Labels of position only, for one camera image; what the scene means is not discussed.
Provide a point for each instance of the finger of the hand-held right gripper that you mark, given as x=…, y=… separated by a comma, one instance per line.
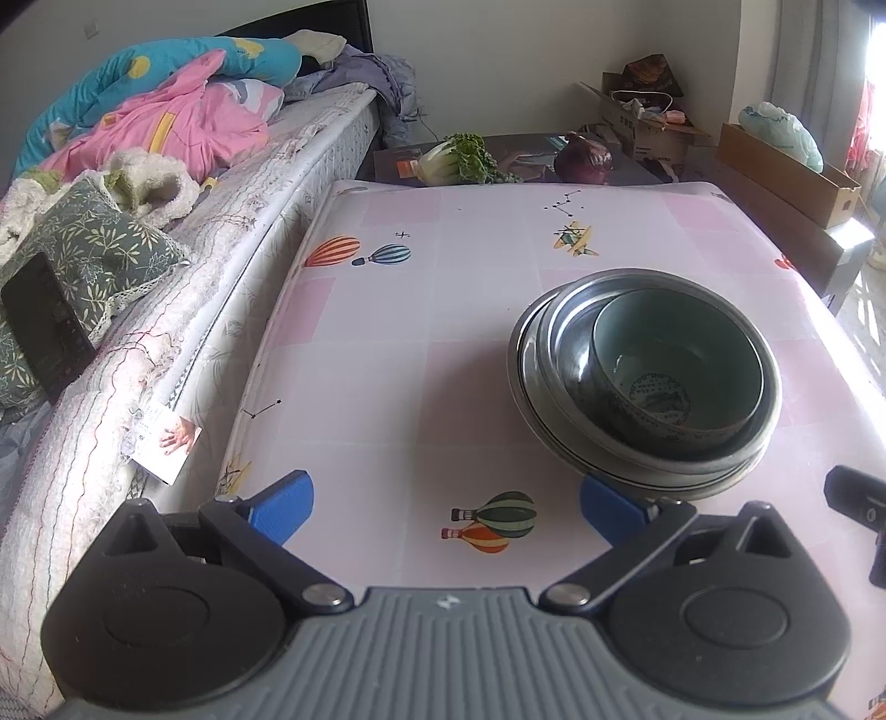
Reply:
x=858, y=498

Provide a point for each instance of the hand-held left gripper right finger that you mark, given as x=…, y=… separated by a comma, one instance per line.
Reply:
x=609, y=511

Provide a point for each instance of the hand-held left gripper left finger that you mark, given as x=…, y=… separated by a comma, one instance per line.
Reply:
x=284, y=505

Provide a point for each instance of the small steel bowl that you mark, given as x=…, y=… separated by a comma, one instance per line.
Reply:
x=571, y=360

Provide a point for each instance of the large steel bowl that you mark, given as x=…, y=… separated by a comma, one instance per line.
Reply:
x=525, y=374

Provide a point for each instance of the green ceramic bowl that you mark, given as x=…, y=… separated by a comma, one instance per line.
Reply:
x=664, y=346

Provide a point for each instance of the mattress paper tag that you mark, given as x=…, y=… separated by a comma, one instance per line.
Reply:
x=163, y=443

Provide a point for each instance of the pink printed tablecloth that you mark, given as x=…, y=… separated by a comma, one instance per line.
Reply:
x=415, y=346

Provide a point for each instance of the black phone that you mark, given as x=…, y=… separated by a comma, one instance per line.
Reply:
x=41, y=325

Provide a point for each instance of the long open cardboard box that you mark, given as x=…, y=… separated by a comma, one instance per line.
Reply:
x=796, y=187

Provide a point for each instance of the green floral pillow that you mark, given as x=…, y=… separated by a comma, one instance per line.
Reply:
x=104, y=235

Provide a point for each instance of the white fleece cloth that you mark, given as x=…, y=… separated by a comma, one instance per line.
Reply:
x=152, y=180

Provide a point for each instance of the purple cabbage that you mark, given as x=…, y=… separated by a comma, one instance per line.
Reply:
x=585, y=159

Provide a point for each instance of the black printed appliance box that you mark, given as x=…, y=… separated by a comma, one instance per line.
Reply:
x=533, y=156

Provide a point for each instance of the pale green plastic bag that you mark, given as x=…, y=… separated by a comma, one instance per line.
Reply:
x=782, y=131

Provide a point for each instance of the napa cabbage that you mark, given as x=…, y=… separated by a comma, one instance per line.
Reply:
x=457, y=163

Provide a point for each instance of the pink quilt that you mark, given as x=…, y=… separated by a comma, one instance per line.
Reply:
x=180, y=118

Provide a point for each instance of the grey clothing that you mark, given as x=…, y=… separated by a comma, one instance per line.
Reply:
x=367, y=76

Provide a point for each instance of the cream white cloth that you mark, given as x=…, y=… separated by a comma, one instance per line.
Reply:
x=318, y=43

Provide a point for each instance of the teal patterned blanket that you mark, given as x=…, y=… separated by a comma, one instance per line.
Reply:
x=104, y=76

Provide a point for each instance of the black headboard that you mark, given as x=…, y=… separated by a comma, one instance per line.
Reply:
x=311, y=14

